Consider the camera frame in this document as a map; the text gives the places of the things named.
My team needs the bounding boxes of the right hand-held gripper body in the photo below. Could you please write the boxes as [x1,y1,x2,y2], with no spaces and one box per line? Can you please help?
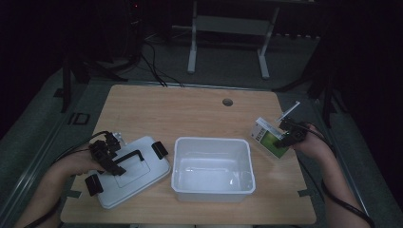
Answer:
[276,101,310,145]

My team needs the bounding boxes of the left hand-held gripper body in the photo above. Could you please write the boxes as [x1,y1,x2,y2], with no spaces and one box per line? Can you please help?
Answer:
[88,130,124,164]

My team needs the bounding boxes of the green and white carton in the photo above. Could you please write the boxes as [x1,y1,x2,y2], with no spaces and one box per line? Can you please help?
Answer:
[249,116,290,160]

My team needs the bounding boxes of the white lid with black handle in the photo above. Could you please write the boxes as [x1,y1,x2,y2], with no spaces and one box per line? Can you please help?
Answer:
[84,135,172,210]

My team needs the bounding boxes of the white plastic storage box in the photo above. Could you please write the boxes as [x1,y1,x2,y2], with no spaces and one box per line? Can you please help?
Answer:
[170,136,257,203]

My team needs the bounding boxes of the person's right hand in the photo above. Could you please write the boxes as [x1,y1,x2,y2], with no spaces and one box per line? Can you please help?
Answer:
[292,124,333,160]

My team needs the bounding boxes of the person's left hand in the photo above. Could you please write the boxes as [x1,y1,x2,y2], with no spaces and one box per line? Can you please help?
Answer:
[54,144,106,177]

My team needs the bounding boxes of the black floor stand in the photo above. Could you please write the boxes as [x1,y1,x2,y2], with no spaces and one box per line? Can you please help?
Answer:
[271,60,350,129]
[53,53,129,114]

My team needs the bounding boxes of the white metal stand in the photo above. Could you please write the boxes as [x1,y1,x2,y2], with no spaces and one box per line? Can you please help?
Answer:
[186,0,281,81]

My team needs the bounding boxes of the left hand-held gripper cable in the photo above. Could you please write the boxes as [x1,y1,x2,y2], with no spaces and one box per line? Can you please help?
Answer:
[23,130,110,228]

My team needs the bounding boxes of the hand-held gripper cable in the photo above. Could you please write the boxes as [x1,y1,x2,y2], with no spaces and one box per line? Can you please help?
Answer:
[298,122,378,228]
[23,130,110,228]

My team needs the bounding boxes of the right hand-held gripper cable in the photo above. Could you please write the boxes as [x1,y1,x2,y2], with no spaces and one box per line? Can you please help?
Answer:
[298,122,378,228]

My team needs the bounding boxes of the black floor cables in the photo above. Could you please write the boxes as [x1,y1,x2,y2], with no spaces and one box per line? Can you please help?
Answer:
[138,40,185,88]

